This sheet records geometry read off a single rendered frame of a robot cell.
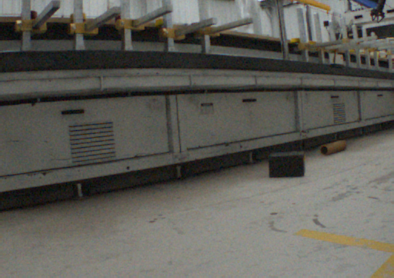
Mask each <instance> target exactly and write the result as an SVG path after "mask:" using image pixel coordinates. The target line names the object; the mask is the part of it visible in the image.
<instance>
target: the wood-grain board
mask: <svg viewBox="0 0 394 278"><path fill-rule="evenodd" d="M69 19H70V18H68V17H67V18H63V17H60V18H58V17H54V18H53V17H50V19H48V20H47V25H49V26H53V25H55V26H61V25H62V26H68V25H69V24H72V23H71V22H70V20H69ZM93 19H94V18H87V19H86V21H84V23H90V21H92V20H93ZM19 20H20V21H21V16H20V17H18V16H15V17H13V16H10V17H9V16H0V25H4V26H6V25H10V26H11V25H15V22H16V21H19ZM172 25H173V28H182V27H185V26H187V25H174V24H172ZM99 27H100V28H101V27H107V28H113V27H114V28H115V20H112V19H111V20H110V21H108V22H106V23H105V24H103V25H100V26H99ZM144 27H145V29H149V30H159V29H161V28H159V27H156V26H155V23H154V22H148V23H146V24H144ZM219 34H220V35H223V36H228V37H231V38H238V39H253V40H259V41H264V42H274V43H281V40H280V38H274V37H271V36H267V35H256V34H250V33H244V32H237V31H231V30H226V31H224V32H220V33H219ZM287 41H288V45H294V46H296V44H294V43H291V42H290V40H289V39H287ZM378 61H380V62H387V59H383V58H378ZM388 63H389V62H388Z"/></svg>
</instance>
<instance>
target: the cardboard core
mask: <svg viewBox="0 0 394 278"><path fill-rule="evenodd" d="M345 149H346V142H345V141H344V140H339V141H336V142H331V143H327V144H325V145H321V147H320V153H321V154H322V155H323V156H327V155H329V154H333V153H335V152H340V151H343V150H345Z"/></svg>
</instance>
